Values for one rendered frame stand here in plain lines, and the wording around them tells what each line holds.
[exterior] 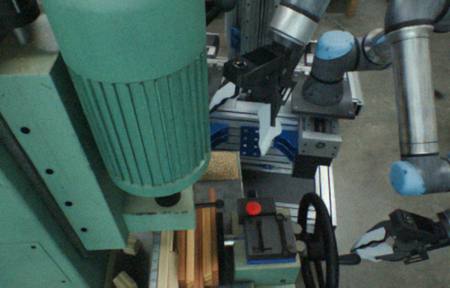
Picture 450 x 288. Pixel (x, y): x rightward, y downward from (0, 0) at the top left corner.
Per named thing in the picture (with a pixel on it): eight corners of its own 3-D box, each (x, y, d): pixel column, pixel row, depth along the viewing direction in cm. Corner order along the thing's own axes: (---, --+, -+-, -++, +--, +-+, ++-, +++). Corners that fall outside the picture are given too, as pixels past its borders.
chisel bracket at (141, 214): (196, 233, 73) (193, 212, 67) (129, 236, 72) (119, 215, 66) (196, 203, 78) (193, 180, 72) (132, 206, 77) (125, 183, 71)
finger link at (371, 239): (355, 259, 83) (394, 248, 80) (349, 250, 80) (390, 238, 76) (352, 247, 86) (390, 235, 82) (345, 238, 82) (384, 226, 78)
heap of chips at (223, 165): (239, 178, 93) (239, 170, 90) (186, 180, 92) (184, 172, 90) (236, 153, 99) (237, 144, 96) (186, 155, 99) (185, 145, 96)
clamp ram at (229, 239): (252, 268, 76) (255, 249, 69) (218, 270, 76) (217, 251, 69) (248, 231, 82) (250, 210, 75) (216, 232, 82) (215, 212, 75)
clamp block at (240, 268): (295, 285, 77) (301, 268, 70) (234, 289, 76) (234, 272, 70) (284, 225, 87) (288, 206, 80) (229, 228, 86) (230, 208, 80)
